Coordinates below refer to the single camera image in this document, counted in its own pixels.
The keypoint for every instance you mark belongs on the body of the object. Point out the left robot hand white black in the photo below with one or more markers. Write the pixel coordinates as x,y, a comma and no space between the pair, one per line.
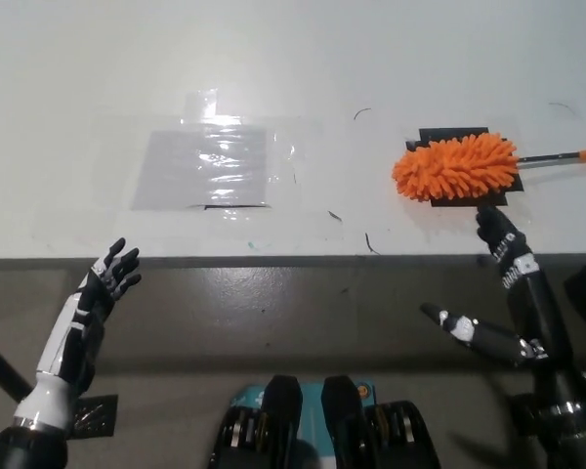
73,337

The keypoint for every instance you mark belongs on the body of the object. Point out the right robot hand black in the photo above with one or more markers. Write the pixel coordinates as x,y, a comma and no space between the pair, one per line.
542,312

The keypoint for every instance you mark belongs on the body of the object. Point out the orange microfibre extendable duster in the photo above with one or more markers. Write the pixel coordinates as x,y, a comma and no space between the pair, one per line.
454,168

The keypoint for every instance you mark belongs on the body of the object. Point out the black table leg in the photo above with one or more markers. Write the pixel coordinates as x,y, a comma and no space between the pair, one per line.
0,366

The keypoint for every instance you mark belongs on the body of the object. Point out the clear plastic taped sheet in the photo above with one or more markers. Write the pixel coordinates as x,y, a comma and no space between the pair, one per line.
176,171

